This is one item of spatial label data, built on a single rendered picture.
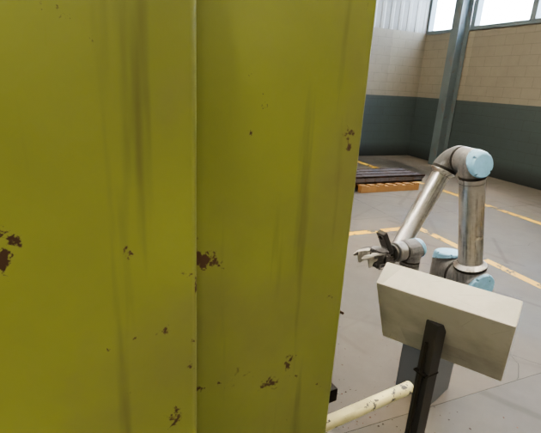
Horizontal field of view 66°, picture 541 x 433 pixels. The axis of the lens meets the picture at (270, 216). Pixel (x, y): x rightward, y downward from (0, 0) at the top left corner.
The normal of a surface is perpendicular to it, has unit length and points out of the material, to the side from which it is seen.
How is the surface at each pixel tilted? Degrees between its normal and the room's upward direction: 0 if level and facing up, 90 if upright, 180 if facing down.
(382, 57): 90
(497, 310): 30
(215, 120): 90
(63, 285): 90
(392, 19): 90
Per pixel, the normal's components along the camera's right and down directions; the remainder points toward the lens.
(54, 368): 0.50, 0.29
